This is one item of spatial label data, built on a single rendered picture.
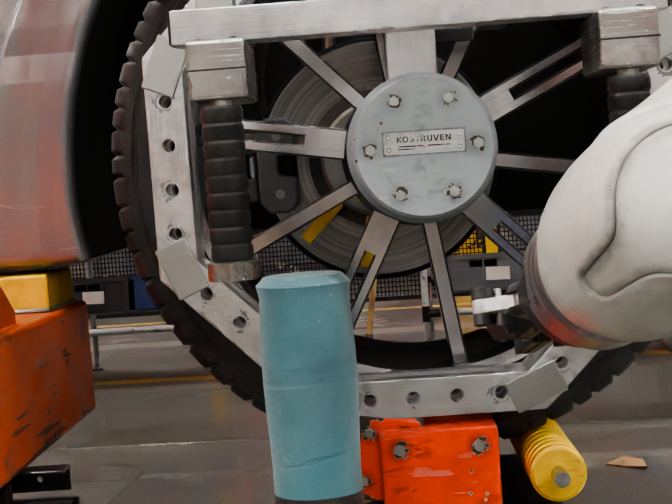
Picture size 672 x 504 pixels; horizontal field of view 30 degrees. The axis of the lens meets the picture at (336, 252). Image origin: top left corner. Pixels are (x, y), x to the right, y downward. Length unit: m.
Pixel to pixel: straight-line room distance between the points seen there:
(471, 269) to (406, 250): 3.38
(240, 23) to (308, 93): 0.66
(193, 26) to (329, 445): 0.40
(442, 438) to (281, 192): 0.54
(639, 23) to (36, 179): 0.89
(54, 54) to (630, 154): 1.19
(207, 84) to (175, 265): 0.28
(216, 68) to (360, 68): 0.70
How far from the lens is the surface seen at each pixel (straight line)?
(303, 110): 1.73
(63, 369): 1.69
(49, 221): 1.68
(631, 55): 1.06
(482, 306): 0.83
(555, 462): 1.31
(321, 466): 1.17
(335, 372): 1.15
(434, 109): 1.12
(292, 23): 1.08
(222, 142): 1.05
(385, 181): 1.11
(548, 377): 1.29
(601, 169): 0.59
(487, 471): 1.29
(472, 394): 1.28
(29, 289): 1.69
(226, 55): 1.05
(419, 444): 1.28
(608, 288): 0.61
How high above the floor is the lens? 0.83
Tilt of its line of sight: 3 degrees down
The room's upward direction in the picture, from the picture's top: 4 degrees counter-clockwise
